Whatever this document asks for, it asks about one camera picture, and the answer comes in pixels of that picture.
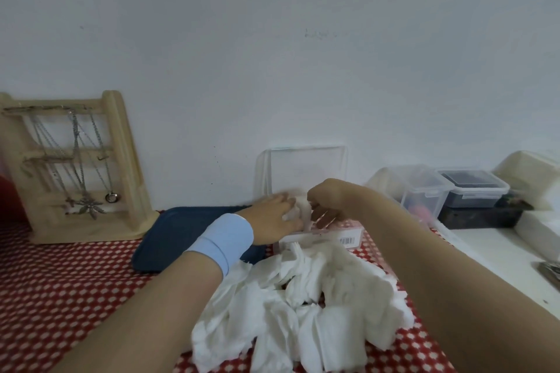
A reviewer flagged silver ring pendant necklace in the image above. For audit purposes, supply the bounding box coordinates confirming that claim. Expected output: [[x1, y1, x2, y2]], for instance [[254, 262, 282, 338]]
[[89, 112, 119, 205]]

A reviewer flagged white foam box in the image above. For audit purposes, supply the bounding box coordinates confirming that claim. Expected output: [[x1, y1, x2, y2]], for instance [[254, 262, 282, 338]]
[[493, 150, 560, 212]]

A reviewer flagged clear acrylic box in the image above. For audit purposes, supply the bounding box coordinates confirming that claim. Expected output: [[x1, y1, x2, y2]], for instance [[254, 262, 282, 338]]
[[254, 145, 348, 233]]

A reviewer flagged dark blue tray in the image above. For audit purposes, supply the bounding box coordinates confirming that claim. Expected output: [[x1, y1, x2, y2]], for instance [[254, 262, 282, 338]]
[[131, 206, 270, 274]]

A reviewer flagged red white-dotted tablecloth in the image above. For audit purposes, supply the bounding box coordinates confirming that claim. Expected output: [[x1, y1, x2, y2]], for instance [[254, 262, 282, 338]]
[[0, 210, 458, 373]]

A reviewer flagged person's right forearm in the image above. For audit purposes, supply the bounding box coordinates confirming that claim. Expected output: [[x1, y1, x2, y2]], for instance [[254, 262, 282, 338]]
[[350, 185, 560, 373]]

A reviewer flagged small metal object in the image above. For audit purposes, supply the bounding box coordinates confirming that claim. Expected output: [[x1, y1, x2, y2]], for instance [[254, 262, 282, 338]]
[[537, 261, 560, 291]]

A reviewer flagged white box with barcode label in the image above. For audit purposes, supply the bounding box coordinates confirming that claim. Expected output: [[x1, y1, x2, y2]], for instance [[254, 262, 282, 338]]
[[273, 220, 365, 255]]

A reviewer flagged pile of white cotton pads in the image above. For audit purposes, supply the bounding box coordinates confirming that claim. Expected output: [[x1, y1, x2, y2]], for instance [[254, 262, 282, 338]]
[[190, 241, 415, 373]]

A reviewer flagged silver leaf pendant necklace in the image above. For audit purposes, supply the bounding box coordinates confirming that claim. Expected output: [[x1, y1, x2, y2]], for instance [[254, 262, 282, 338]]
[[69, 108, 107, 221]]

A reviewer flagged thin silver chain necklace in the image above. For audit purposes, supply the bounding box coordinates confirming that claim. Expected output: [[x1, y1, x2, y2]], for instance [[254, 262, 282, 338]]
[[27, 114, 76, 214]]

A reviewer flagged light blue wristband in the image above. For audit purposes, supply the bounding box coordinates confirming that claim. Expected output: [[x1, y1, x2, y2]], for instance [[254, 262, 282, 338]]
[[185, 213, 255, 277]]

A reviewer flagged white cotton pad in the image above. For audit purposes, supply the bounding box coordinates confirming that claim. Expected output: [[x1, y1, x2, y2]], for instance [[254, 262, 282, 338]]
[[283, 196, 314, 230]]

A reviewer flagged wooden jewelry stand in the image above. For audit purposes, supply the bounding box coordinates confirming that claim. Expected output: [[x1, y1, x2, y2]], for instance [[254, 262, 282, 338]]
[[0, 90, 160, 245]]

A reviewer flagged person's left forearm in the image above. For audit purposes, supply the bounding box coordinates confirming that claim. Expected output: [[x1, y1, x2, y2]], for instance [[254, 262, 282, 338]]
[[52, 249, 225, 373]]

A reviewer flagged clear container with dark contents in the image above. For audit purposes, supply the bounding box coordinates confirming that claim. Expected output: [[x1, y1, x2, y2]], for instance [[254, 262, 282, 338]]
[[437, 169, 511, 209]]

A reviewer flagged clear plastic lidded container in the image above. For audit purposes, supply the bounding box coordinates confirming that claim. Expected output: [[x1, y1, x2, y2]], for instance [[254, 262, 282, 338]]
[[365, 164, 456, 224]]

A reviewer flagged person's right hand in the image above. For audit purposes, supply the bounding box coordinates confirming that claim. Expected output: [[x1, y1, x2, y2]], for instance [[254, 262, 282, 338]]
[[307, 179, 367, 229]]

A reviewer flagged stack of white napkins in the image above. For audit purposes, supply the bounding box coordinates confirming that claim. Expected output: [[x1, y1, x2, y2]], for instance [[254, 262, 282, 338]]
[[513, 210, 560, 262]]

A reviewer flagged person's left hand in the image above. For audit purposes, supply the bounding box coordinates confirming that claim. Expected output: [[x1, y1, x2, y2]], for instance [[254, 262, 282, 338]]
[[243, 194, 304, 246]]

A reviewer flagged black box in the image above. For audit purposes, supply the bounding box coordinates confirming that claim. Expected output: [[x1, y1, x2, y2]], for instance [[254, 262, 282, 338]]
[[437, 197, 535, 230]]

